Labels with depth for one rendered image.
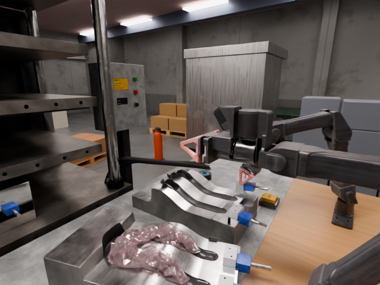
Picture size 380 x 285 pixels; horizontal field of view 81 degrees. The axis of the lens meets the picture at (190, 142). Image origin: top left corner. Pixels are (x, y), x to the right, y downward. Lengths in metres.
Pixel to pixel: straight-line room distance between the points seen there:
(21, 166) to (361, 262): 1.12
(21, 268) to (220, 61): 3.56
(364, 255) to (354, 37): 6.60
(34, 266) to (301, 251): 0.87
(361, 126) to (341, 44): 4.56
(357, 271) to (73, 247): 0.68
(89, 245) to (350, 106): 2.38
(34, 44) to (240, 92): 3.03
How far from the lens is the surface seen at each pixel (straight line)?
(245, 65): 3.71
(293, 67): 7.11
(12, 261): 0.99
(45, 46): 1.19
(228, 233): 0.83
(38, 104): 1.13
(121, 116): 1.44
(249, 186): 0.97
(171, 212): 0.94
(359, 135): 2.62
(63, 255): 0.75
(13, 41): 1.15
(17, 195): 1.16
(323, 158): 0.48
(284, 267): 0.85
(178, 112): 6.15
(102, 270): 0.72
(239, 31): 7.80
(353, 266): 0.57
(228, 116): 0.52
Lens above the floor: 1.36
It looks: 15 degrees down
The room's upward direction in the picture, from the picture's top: straight up
